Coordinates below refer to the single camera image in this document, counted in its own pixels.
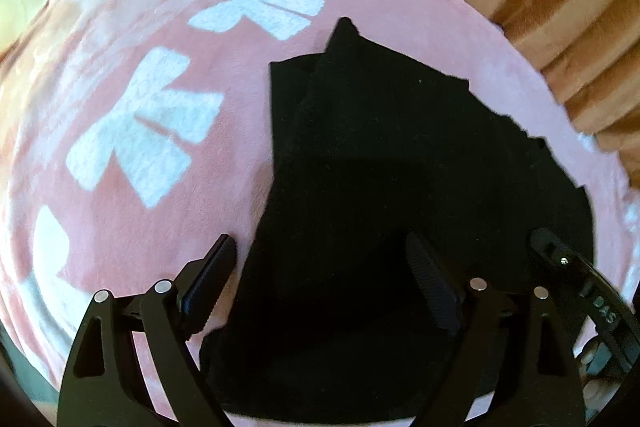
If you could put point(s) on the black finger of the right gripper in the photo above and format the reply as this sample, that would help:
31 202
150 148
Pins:
615 323

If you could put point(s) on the black garment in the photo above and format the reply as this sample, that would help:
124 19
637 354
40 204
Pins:
394 185

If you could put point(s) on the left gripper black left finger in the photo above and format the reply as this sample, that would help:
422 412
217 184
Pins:
103 384

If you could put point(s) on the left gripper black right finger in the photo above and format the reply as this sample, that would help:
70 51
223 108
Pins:
537 376

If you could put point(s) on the pink blanket with white bows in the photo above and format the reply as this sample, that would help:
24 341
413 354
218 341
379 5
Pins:
134 132

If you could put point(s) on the person's right hand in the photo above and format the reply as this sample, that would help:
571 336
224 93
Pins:
600 375

